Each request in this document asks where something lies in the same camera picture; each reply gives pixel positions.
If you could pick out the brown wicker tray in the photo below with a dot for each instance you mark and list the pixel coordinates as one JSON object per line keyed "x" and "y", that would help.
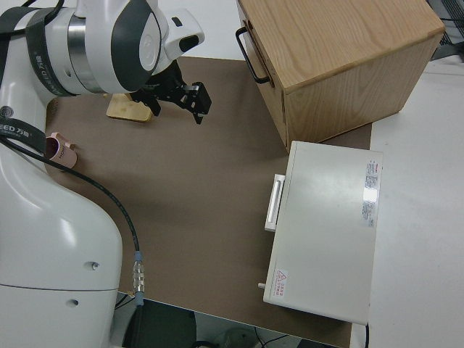
{"x": 53, "y": 106}

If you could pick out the brown table mat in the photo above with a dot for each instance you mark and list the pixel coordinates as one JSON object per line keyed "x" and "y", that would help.
{"x": 188, "y": 188}

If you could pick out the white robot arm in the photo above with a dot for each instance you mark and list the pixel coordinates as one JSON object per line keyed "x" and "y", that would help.
{"x": 54, "y": 235}

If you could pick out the pink mug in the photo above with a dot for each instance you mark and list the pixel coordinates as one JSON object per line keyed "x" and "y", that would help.
{"x": 65, "y": 154}

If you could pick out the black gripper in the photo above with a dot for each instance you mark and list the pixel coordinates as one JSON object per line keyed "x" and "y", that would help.
{"x": 163, "y": 87}

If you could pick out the wooden mug tree stand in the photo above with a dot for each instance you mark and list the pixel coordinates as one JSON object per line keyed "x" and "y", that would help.
{"x": 127, "y": 107}

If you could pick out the white toaster oven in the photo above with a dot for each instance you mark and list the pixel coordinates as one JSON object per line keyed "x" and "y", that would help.
{"x": 326, "y": 224}

